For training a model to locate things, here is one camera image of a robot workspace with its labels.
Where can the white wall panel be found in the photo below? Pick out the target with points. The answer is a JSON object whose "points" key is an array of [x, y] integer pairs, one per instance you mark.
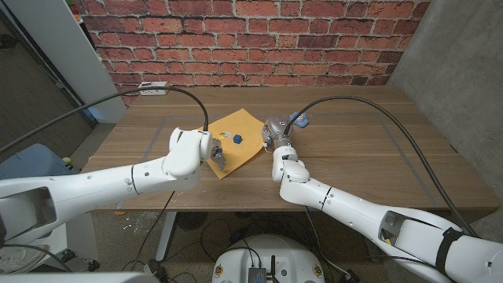
{"points": [[70, 47]]}

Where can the red brick print backdrop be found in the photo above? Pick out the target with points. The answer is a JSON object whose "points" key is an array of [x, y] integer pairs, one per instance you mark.
{"points": [[251, 39]]}

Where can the black round fan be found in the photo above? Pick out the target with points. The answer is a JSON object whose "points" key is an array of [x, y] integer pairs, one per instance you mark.
{"points": [[191, 221]]}

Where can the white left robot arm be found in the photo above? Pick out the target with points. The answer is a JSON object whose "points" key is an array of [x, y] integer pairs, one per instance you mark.
{"points": [[98, 184]]}

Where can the white power strip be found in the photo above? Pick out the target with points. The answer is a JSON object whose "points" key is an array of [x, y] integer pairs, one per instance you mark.
{"points": [[153, 91]]}

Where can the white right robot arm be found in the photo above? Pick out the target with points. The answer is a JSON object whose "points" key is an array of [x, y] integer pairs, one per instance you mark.
{"points": [[353, 204]]}

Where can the yellow felt sheet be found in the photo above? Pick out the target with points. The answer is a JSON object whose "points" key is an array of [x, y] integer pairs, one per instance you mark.
{"points": [[243, 123]]}

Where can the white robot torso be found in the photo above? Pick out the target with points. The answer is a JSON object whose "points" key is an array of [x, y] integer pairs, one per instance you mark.
{"points": [[267, 255]]}

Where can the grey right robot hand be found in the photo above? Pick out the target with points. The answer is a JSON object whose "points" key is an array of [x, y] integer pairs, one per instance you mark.
{"points": [[277, 127]]}

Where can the grey sneaker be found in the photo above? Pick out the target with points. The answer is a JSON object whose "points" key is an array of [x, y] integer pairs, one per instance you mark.
{"points": [[23, 259]]}

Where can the blue plastic bin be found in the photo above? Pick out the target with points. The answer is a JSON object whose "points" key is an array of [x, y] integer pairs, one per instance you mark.
{"points": [[31, 161]]}

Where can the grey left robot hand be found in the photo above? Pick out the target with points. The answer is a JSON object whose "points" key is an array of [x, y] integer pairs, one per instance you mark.
{"points": [[219, 159]]}

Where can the small blue block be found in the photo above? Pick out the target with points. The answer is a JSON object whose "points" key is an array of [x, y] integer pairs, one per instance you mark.
{"points": [[237, 138]]}

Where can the small yellow-green ball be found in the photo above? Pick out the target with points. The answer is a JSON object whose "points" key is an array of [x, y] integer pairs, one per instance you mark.
{"points": [[67, 160]]}

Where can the white table leg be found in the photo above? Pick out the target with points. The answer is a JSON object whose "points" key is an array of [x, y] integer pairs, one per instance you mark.
{"points": [[166, 236]]}

